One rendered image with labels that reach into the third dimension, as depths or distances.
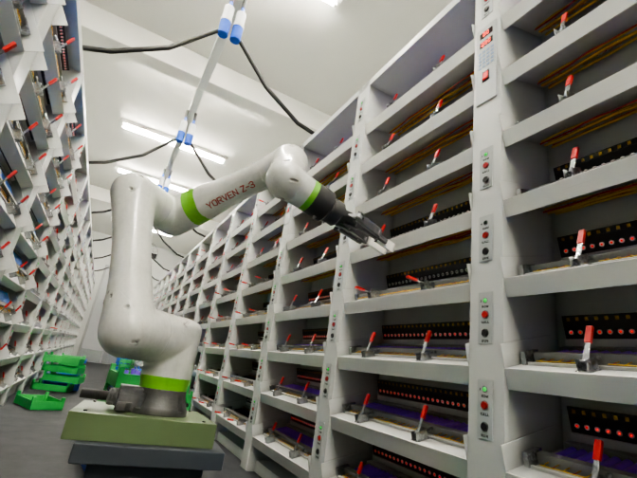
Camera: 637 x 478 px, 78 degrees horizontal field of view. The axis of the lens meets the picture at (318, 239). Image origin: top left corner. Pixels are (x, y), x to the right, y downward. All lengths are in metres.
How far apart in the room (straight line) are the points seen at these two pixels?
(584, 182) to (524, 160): 0.27
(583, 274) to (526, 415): 0.33
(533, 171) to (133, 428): 1.19
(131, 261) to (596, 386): 1.03
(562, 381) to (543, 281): 0.20
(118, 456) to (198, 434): 0.17
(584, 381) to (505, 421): 0.19
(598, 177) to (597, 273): 0.20
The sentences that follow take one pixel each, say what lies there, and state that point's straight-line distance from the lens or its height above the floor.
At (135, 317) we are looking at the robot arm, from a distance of 1.02.
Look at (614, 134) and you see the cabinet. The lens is 1.26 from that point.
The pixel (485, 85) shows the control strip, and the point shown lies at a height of 1.33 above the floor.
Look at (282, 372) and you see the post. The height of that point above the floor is 0.46.
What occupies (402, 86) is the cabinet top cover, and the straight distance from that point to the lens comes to 1.99.
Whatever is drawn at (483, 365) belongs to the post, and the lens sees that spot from 1.02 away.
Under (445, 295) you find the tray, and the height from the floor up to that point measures 0.73.
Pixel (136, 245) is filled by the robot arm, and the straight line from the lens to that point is 1.12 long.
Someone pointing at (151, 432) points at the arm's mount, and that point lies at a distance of 1.07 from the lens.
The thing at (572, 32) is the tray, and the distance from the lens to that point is 1.22.
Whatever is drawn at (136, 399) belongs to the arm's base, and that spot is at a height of 0.36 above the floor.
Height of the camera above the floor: 0.49
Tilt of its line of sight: 19 degrees up
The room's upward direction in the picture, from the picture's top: 8 degrees clockwise
